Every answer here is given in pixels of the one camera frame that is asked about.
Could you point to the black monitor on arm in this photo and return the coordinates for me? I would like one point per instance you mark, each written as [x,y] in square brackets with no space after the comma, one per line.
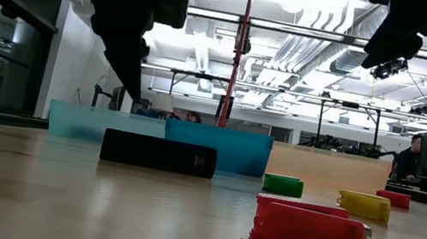
[117,99]

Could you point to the black aluminium table frame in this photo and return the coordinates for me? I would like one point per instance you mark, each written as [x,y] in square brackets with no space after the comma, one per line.
[1,118]

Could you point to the blue plastic bin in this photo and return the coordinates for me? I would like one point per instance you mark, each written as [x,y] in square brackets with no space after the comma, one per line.
[243,150]

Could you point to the black background robot arms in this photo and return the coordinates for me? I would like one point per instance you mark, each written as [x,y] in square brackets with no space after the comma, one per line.
[347,148]

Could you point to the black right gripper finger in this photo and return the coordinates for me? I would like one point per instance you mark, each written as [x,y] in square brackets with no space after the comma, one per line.
[395,45]

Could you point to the black ceiling spotlight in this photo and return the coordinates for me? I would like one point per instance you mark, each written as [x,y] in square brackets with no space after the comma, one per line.
[387,69]

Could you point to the black overhead frame bar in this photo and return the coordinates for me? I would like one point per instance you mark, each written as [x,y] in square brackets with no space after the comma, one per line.
[298,31]

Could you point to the black stapler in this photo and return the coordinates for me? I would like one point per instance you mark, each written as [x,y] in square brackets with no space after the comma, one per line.
[155,153]

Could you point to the black background workstation frame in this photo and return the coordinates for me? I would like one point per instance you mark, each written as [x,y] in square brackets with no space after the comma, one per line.
[319,124]

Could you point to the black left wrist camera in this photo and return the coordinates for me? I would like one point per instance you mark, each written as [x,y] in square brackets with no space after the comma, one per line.
[169,5]

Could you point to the yellow stapler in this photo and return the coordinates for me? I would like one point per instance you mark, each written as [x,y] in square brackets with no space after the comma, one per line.
[364,206]

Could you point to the white lampshade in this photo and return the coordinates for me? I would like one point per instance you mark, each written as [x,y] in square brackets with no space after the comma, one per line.
[163,102]

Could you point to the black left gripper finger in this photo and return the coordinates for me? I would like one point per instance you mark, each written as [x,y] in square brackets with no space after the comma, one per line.
[127,66]

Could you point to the person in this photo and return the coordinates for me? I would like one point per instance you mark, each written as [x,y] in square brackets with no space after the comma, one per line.
[408,163]
[194,117]

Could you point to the beige bin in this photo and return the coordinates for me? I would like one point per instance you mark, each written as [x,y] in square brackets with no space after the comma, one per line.
[327,169]

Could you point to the green stapler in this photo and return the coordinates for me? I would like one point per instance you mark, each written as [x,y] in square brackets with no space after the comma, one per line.
[282,186]

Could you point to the red vertical pole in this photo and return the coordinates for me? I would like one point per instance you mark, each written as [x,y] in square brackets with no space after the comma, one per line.
[233,75]

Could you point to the teal translucent plastic bin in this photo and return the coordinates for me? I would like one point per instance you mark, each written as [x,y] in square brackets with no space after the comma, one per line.
[74,120]

